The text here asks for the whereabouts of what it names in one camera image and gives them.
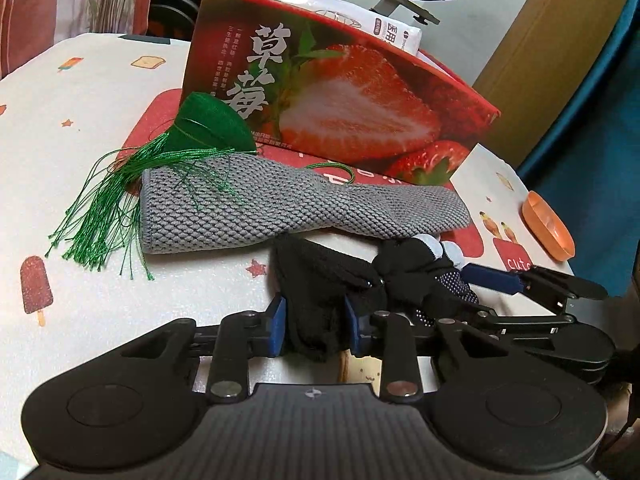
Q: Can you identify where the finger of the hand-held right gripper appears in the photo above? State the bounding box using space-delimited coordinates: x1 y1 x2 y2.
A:
461 264 610 316
435 309 579 336

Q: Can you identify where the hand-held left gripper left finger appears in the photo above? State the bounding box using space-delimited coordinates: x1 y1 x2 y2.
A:
117 296 289 405

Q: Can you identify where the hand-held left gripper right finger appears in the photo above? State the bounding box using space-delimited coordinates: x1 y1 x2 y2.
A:
344 295 487 403

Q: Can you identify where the plain black glove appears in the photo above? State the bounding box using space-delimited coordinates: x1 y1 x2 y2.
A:
270 235 387 364

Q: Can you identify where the black glove with white dots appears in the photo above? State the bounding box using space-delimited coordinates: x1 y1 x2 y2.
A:
372 233 494 332

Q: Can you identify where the red strawberry print cardboard box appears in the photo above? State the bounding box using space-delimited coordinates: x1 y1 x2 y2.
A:
179 0 502 187

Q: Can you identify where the white face mask packet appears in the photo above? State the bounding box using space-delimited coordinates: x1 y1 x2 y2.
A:
242 0 424 57

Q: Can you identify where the orange plastic dish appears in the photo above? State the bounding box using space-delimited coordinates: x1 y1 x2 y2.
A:
520 190 577 262

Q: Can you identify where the grey mesh cloth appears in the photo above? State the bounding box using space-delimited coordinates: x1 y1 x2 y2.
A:
137 152 472 256

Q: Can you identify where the green tasselled zongzi ornament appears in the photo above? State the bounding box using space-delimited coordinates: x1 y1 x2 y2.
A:
47 91 357 282

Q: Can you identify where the wooden door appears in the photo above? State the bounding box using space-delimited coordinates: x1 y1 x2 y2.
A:
470 0 636 104

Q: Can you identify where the red and white curtain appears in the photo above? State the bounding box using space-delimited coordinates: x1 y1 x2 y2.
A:
0 0 157 82

